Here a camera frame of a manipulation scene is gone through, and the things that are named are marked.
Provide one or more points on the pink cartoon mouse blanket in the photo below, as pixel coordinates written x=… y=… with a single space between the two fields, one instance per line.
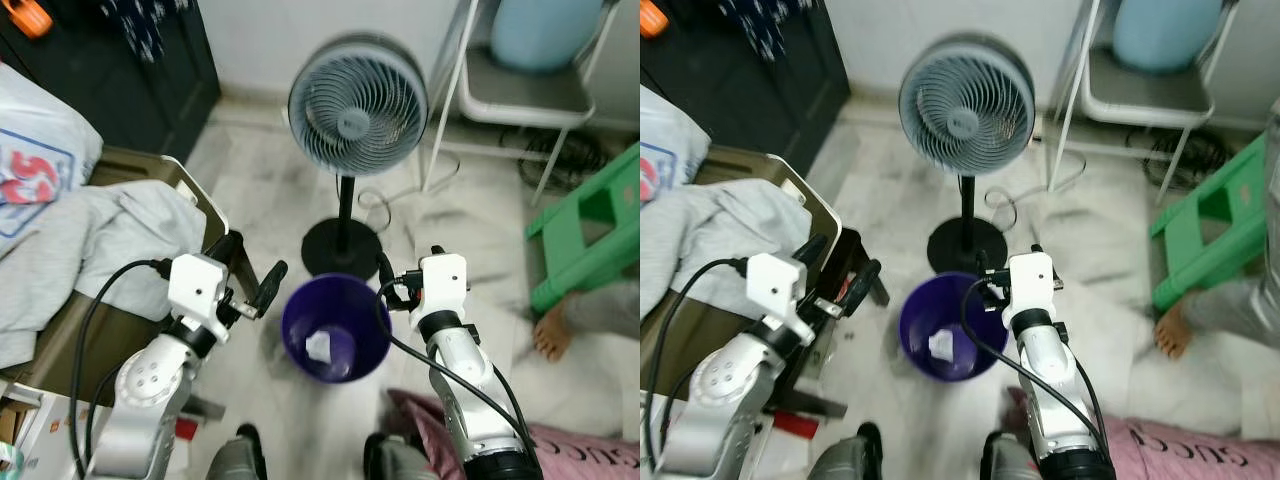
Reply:
x=580 y=455
x=1200 y=455

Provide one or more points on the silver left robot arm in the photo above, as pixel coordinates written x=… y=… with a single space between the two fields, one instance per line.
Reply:
x=730 y=400
x=150 y=400

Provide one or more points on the purple waste bin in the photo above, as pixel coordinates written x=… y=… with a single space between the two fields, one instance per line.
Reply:
x=350 y=310
x=960 y=305

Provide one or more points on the grey garment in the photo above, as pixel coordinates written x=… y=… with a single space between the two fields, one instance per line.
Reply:
x=90 y=250
x=720 y=240

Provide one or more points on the small red box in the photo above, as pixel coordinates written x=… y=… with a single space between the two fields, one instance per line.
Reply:
x=187 y=430
x=797 y=424

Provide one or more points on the black cabinet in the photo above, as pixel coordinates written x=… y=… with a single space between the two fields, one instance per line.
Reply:
x=760 y=110
x=120 y=100

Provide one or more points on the silver left robot leg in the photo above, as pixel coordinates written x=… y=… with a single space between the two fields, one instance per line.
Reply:
x=238 y=455
x=845 y=455

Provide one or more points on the grey standing fan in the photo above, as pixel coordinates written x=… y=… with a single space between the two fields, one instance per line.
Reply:
x=358 y=110
x=965 y=110

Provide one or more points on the white bag with red print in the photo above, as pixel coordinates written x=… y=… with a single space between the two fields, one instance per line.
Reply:
x=665 y=160
x=40 y=150

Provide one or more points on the brown table with white edge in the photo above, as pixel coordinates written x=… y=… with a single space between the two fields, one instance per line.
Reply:
x=50 y=370
x=660 y=350

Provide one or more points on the person leg in grey trousers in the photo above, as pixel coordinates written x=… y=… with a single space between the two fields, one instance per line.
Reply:
x=600 y=310
x=1220 y=305

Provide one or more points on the white metal chair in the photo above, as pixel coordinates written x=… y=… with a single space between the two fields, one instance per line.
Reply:
x=520 y=100
x=1130 y=100

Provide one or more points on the dark patterned hanging cloth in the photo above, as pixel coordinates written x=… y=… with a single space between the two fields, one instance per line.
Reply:
x=145 y=25
x=760 y=25

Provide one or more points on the light blue round container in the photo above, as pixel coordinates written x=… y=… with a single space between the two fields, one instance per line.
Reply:
x=1165 y=35
x=545 y=35

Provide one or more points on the orange object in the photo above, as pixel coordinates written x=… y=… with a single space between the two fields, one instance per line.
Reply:
x=30 y=18
x=652 y=16

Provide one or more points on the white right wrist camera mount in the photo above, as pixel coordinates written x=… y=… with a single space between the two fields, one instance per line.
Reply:
x=443 y=285
x=1033 y=285

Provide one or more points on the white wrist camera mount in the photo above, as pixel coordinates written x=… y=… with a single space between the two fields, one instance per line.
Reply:
x=775 y=285
x=198 y=285
x=443 y=285
x=1033 y=285

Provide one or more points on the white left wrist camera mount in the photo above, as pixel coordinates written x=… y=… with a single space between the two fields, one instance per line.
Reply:
x=775 y=285
x=198 y=285

